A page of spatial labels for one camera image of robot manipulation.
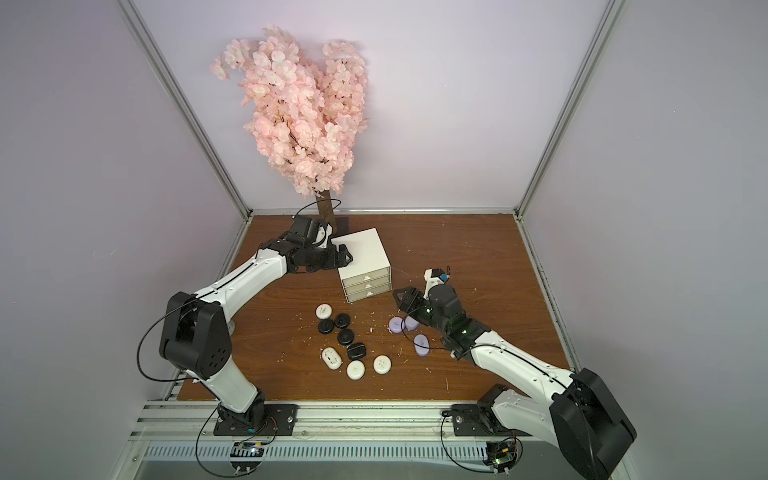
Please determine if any purple earphone case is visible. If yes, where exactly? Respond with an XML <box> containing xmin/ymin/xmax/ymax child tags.
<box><xmin>403</xmin><ymin>316</ymin><xmax>419</xmax><ymax>331</ymax></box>
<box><xmin>413</xmin><ymin>334</ymin><xmax>431</xmax><ymax>357</ymax></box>
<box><xmin>388</xmin><ymin>317</ymin><xmax>405</xmax><ymax>334</ymax></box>

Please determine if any white three-drawer cabinet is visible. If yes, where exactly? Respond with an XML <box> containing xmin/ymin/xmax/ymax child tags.
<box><xmin>332</xmin><ymin>228</ymin><xmax>392</xmax><ymax>303</ymax></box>

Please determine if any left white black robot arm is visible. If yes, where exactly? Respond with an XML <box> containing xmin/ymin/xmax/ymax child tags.
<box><xmin>159</xmin><ymin>215</ymin><xmax>353</xmax><ymax>430</ymax></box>

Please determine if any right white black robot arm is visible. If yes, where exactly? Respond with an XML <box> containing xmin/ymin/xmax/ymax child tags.
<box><xmin>393</xmin><ymin>284</ymin><xmax>637</xmax><ymax>479</ymax></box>

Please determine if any white round earphone case top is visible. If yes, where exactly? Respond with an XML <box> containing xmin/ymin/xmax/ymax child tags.
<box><xmin>315</xmin><ymin>303</ymin><xmax>333</xmax><ymax>320</ymax></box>

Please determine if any white round earphone case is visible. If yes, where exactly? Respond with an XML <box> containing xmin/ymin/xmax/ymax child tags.
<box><xmin>373</xmin><ymin>355</ymin><xmax>392</xmax><ymax>375</ymax></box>
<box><xmin>315</xmin><ymin>303</ymin><xmax>333</xmax><ymax>320</ymax></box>
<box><xmin>346</xmin><ymin>360</ymin><xmax>366</xmax><ymax>381</ymax></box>

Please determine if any black earphone case upper left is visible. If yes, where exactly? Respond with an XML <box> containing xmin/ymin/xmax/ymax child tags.
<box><xmin>317</xmin><ymin>318</ymin><xmax>335</xmax><ymax>335</ymax></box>

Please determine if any black earphone case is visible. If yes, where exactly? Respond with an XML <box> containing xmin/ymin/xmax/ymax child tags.
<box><xmin>346</xmin><ymin>342</ymin><xmax>367</xmax><ymax>361</ymax></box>
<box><xmin>317</xmin><ymin>318</ymin><xmax>335</xmax><ymax>335</ymax></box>
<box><xmin>334</xmin><ymin>313</ymin><xmax>351</xmax><ymax>329</ymax></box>
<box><xmin>337</xmin><ymin>328</ymin><xmax>355</xmax><ymax>346</ymax></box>

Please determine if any black earphone case upper right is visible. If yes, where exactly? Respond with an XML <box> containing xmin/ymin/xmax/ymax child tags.
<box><xmin>334</xmin><ymin>313</ymin><xmax>351</xmax><ymax>329</ymax></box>

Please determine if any white round earphone case right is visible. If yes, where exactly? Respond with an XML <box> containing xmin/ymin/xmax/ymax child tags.
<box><xmin>373</xmin><ymin>355</ymin><xmax>392</xmax><ymax>375</ymax></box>

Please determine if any black earphone case middle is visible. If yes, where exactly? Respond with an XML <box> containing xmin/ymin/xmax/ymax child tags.
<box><xmin>337</xmin><ymin>328</ymin><xmax>355</xmax><ymax>346</ymax></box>

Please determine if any black earphone case lower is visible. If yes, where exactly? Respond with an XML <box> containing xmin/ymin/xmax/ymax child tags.
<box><xmin>346</xmin><ymin>342</ymin><xmax>367</xmax><ymax>361</ymax></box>

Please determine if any white round earphone case bottom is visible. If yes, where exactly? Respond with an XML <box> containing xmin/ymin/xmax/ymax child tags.
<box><xmin>346</xmin><ymin>360</ymin><xmax>366</xmax><ymax>381</ymax></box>

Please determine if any white oval earphone case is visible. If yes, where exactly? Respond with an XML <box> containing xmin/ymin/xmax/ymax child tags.
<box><xmin>321</xmin><ymin>347</ymin><xmax>343</xmax><ymax>370</ymax></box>

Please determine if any pink blossom artificial tree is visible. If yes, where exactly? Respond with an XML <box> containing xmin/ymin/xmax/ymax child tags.
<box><xmin>210</xmin><ymin>25</ymin><xmax>368</xmax><ymax>224</ymax></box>

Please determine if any right circuit board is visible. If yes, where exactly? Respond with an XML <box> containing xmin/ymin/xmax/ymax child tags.
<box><xmin>483</xmin><ymin>439</ymin><xmax>522</xmax><ymax>475</ymax></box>

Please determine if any circuit board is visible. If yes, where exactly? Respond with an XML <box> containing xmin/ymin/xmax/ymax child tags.
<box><xmin>229</xmin><ymin>442</ymin><xmax>266</xmax><ymax>476</ymax></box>
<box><xmin>483</xmin><ymin>439</ymin><xmax>522</xmax><ymax>475</ymax></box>

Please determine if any left circuit board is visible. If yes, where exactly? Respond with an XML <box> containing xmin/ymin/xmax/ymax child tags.
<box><xmin>229</xmin><ymin>442</ymin><xmax>266</xmax><ymax>476</ymax></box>

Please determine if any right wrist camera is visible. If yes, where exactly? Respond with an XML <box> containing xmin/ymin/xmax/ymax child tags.
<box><xmin>424</xmin><ymin>268</ymin><xmax>450</xmax><ymax>299</ymax></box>

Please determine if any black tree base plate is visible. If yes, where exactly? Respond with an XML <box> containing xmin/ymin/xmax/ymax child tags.
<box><xmin>333</xmin><ymin>216</ymin><xmax>350</xmax><ymax>237</ymax></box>

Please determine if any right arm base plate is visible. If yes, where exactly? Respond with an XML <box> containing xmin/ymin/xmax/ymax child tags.
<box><xmin>447</xmin><ymin>403</ymin><xmax>528</xmax><ymax>437</ymax></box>

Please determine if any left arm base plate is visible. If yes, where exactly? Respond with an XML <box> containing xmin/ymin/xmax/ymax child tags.
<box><xmin>213</xmin><ymin>403</ymin><xmax>299</xmax><ymax>437</ymax></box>

